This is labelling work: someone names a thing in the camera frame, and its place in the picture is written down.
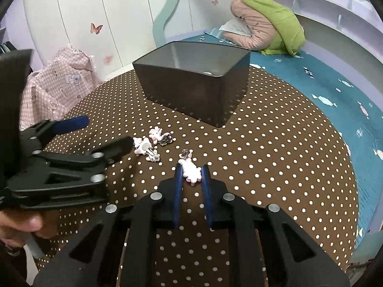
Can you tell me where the white pink flower charm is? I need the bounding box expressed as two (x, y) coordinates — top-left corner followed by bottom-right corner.
(178, 157), (202, 186)

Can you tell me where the left hand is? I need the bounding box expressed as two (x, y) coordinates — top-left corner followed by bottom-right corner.
(1, 209), (59, 248)

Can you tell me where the grey black small charm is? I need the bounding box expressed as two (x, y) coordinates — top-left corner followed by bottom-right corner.
(179, 148), (193, 159)

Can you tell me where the white pink bunny charm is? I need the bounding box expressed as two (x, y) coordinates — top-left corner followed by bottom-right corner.
(133, 137), (152, 155)

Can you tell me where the pink checkered cloth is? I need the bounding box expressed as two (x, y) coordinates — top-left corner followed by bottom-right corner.
(19, 45), (102, 130)

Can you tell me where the white board on box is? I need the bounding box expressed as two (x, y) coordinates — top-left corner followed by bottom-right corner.
(104, 64), (134, 81)

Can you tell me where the brown polka dot tablecloth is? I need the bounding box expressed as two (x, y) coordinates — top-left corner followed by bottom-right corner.
(34, 68), (358, 286)

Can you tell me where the black jacket sleeve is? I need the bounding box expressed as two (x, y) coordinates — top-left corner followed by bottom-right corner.
(0, 242), (30, 287)

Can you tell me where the dark metal storage box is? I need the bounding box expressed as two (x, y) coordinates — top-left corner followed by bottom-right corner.
(132, 41), (251, 127)

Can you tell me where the white pillow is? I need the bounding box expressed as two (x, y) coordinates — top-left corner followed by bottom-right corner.
(219, 17), (251, 37)

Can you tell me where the pink quilted jacket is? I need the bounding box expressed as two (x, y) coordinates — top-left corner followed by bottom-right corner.
(223, 0), (277, 50)

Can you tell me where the teal candy print mattress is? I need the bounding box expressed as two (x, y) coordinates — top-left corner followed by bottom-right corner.
(173, 52), (382, 238)

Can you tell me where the green blanket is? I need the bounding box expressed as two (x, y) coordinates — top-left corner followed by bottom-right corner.
(242, 0), (306, 56)

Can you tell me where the teal bunk bed frame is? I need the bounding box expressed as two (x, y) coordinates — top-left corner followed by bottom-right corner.
(152, 0), (179, 47)

